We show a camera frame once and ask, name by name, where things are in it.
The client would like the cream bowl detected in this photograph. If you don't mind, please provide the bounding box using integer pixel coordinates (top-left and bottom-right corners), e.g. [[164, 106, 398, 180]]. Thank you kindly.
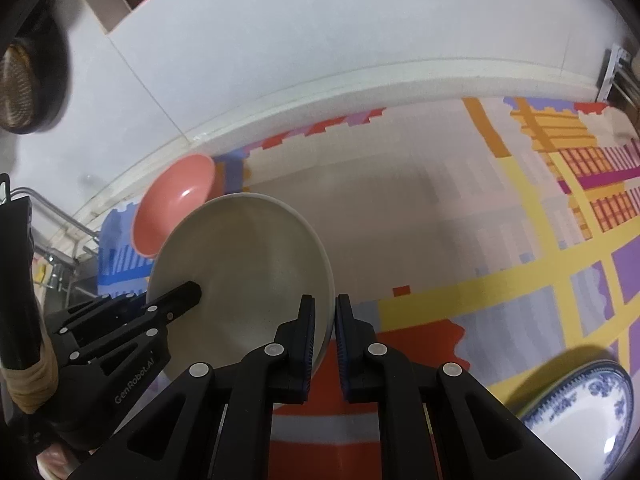
[[146, 193, 335, 379]]

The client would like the blue patterned plate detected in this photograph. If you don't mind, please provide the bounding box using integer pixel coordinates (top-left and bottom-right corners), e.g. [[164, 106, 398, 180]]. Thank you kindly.
[[520, 360, 634, 479]]

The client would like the pink bowl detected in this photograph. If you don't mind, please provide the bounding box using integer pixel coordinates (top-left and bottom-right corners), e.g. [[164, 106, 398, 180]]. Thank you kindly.
[[131, 154, 216, 259]]

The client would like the person's hand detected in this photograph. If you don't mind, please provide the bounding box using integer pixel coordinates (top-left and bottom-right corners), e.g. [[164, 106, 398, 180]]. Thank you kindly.
[[37, 443, 78, 480]]

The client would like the thin gooseneck faucet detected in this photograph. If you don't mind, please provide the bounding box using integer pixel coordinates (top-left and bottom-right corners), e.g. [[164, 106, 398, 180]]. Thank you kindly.
[[10, 186, 100, 260]]

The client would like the colourful patchwork mat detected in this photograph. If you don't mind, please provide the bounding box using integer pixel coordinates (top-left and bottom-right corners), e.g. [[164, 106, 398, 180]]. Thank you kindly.
[[96, 95, 640, 480]]

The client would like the black frying pan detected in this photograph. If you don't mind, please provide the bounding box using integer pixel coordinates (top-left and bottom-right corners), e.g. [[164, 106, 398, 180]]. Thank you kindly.
[[1, 16, 68, 134]]

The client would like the metal pot rack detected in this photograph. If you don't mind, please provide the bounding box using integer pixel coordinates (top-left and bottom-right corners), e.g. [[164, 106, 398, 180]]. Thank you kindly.
[[596, 44, 639, 110]]

